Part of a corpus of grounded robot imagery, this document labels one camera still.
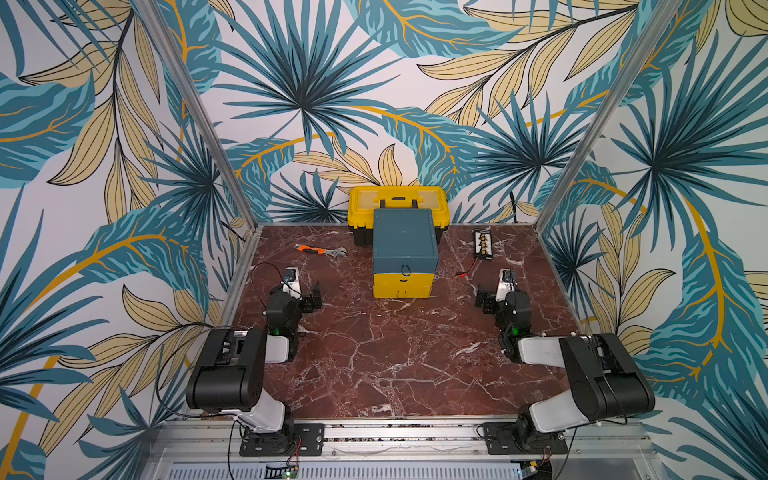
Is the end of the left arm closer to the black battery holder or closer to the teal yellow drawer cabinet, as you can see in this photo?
the teal yellow drawer cabinet

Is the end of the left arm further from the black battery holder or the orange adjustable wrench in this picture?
the black battery holder

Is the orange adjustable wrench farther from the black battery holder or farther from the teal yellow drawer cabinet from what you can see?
the black battery holder

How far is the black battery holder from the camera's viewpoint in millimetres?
1120

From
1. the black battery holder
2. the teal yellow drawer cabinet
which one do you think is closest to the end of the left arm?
the teal yellow drawer cabinet
